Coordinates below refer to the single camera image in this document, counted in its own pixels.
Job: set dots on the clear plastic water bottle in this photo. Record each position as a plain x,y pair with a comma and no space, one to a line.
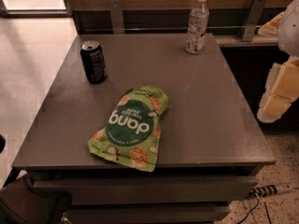
197,25

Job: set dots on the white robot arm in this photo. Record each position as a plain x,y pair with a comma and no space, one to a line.
288,38

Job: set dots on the green rice chip bag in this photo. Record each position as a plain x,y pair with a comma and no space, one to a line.
132,135

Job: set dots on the striped power strip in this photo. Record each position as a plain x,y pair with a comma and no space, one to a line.
270,190

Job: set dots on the dark soda can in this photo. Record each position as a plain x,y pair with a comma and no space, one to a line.
93,61

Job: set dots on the grey table drawer front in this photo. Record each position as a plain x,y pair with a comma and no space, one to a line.
153,190

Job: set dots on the lower grey drawer front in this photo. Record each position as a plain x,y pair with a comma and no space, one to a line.
149,215

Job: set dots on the dark brown chair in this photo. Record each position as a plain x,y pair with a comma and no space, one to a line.
21,203

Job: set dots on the right metal wall bracket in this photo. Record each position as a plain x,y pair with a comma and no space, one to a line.
255,11

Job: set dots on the metal wall bracket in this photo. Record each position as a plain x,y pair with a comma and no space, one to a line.
116,15
255,11

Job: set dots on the left metal wall bracket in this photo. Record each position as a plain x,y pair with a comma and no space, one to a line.
116,15

